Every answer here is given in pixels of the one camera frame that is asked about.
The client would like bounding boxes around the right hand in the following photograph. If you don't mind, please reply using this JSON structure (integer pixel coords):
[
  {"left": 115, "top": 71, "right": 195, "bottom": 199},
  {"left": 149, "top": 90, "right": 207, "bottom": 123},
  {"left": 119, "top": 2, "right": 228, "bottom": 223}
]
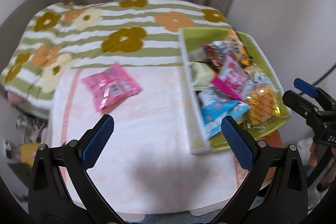
[{"left": 307, "top": 142, "right": 335, "bottom": 192}]

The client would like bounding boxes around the white pink table cloth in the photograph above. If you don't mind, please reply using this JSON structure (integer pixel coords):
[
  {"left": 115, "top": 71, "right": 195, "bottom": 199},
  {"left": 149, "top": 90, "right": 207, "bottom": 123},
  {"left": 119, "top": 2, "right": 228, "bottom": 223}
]
[{"left": 49, "top": 66, "right": 284, "bottom": 215}]

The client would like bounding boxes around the waffle cookie clear packet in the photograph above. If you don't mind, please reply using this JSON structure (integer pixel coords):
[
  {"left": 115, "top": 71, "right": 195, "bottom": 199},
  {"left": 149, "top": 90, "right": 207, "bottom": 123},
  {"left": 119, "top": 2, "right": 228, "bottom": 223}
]
[{"left": 245, "top": 86, "right": 280, "bottom": 126}]

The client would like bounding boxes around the blue white snack bag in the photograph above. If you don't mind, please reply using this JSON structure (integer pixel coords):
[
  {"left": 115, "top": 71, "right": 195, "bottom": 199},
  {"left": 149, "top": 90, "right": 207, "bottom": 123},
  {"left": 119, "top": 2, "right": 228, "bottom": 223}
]
[{"left": 198, "top": 86, "right": 249, "bottom": 139}]

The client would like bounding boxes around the floral striped blanket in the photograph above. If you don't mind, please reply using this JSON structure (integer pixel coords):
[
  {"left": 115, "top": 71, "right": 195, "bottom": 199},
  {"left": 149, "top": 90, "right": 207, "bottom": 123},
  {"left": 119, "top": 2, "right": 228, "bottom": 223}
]
[{"left": 1, "top": 0, "right": 229, "bottom": 110}]

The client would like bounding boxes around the maroon snack bag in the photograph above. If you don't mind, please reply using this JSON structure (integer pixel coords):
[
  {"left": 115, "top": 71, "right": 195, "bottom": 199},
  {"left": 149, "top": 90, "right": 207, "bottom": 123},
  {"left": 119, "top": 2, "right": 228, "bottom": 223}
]
[{"left": 188, "top": 46, "right": 211, "bottom": 63}]

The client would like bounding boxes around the brown wafer white packet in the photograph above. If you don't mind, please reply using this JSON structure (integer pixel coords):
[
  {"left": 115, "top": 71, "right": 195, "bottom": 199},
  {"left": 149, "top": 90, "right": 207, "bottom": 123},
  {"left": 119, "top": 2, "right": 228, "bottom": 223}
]
[{"left": 210, "top": 57, "right": 248, "bottom": 101}]

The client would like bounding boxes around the pink snack bag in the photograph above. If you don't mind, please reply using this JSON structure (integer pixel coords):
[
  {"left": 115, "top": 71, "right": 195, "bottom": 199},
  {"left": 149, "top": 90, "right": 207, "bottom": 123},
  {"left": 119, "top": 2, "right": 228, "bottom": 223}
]
[{"left": 81, "top": 63, "right": 142, "bottom": 112}]

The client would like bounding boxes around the cream orange snack bag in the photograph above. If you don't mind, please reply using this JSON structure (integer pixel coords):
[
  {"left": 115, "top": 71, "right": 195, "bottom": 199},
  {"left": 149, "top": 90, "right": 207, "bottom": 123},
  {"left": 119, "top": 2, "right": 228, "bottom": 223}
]
[{"left": 189, "top": 62, "right": 217, "bottom": 90}]

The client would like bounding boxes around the green cardboard box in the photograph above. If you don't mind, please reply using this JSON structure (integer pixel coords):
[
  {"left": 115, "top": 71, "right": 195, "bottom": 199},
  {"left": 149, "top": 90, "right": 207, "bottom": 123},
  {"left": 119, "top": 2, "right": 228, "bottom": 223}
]
[{"left": 179, "top": 27, "right": 291, "bottom": 154}]

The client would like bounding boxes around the brown yellow snack bag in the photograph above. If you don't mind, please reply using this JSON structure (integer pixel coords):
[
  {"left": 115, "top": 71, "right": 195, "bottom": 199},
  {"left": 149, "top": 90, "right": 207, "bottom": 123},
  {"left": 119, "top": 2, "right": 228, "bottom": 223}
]
[{"left": 225, "top": 29, "right": 252, "bottom": 67}]

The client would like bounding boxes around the pale blue chips bag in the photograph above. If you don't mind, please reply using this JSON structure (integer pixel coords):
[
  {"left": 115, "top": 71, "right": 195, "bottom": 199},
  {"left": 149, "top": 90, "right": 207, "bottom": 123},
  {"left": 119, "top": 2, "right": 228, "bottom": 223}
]
[{"left": 201, "top": 41, "right": 234, "bottom": 69}]

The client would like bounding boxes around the grey headboard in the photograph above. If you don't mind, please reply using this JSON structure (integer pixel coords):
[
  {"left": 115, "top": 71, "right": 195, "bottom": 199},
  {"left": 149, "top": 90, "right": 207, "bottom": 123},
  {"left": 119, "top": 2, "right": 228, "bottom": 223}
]
[{"left": 0, "top": 0, "right": 47, "bottom": 71}]

